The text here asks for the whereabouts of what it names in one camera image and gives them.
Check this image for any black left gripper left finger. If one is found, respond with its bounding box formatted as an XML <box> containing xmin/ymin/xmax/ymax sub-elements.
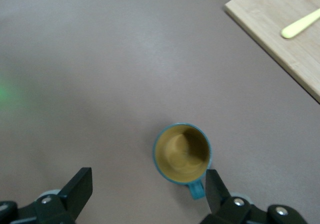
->
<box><xmin>14</xmin><ymin>167</ymin><xmax>94</xmax><ymax>224</ymax></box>

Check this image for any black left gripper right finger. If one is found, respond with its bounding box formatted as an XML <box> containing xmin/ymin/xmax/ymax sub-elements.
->
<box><xmin>199</xmin><ymin>169</ymin><xmax>307</xmax><ymax>224</ymax></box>

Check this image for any teal mug with yellow inside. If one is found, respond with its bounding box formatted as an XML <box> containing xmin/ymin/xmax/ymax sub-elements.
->
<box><xmin>152</xmin><ymin>121</ymin><xmax>214</xmax><ymax>201</ymax></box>

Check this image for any brown table cover mat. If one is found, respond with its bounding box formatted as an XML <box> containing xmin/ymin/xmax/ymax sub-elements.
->
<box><xmin>0</xmin><ymin>0</ymin><xmax>320</xmax><ymax>224</ymax></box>

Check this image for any yellow plastic fork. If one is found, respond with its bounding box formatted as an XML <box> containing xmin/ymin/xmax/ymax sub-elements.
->
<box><xmin>281</xmin><ymin>8</ymin><xmax>320</xmax><ymax>39</ymax></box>

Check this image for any bamboo cutting board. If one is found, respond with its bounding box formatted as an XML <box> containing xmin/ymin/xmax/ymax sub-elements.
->
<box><xmin>223</xmin><ymin>0</ymin><xmax>320</xmax><ymax>104</ymax></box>

